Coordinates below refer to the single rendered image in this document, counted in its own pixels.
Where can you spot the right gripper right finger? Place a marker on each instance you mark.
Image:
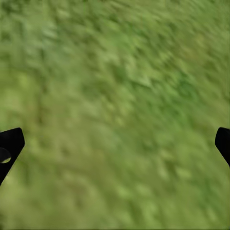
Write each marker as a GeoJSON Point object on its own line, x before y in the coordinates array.
{"type": "Point", "coordinates": [222, 142]}

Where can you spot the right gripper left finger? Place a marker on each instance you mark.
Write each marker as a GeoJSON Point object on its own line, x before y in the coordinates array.
{"type": "Point", "coordinates": [11, 144]}

